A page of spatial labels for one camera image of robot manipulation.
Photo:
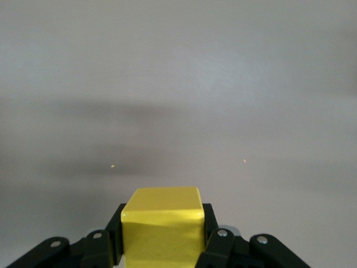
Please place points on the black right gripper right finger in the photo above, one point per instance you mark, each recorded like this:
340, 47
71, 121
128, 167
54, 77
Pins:
223, 248

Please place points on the large table cover sheet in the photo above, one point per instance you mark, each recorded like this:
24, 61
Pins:
178, 83

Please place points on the yellow cube block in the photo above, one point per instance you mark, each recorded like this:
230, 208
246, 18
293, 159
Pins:
161, 231

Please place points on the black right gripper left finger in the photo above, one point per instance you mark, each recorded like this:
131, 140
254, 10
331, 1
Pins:
97, 248

